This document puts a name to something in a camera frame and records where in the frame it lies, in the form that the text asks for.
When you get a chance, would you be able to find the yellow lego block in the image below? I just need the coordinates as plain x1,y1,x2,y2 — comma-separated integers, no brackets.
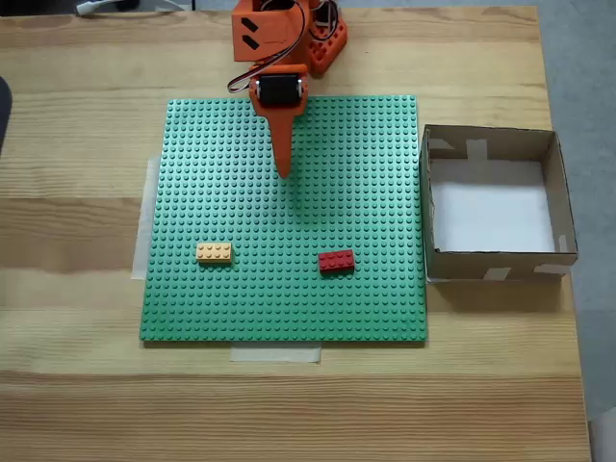
195,242,234,267

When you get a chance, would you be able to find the red lego block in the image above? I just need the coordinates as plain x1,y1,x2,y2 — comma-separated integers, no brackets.
317,248,358,277

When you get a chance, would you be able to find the green lego baseplate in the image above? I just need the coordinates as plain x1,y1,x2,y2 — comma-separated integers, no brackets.
139,94,430,346

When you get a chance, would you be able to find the open cardboard box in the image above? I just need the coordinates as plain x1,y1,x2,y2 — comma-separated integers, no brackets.
419,123,580,287

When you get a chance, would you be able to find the translucent masking tape strip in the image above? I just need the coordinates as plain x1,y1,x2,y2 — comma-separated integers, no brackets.
131,155,165,282
229,344,322,365

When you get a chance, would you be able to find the white paper sheet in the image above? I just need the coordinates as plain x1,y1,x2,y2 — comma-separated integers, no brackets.
429,160,557,254

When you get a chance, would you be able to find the black rounded object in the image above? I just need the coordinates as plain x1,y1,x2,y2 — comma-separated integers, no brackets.
0,75,14,158

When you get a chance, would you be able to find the servo cable on gripper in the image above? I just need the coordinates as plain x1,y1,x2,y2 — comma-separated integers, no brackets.
226,0,310,95

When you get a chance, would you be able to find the white cable plug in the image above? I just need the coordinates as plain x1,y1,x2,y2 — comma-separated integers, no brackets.
74,0,141,16

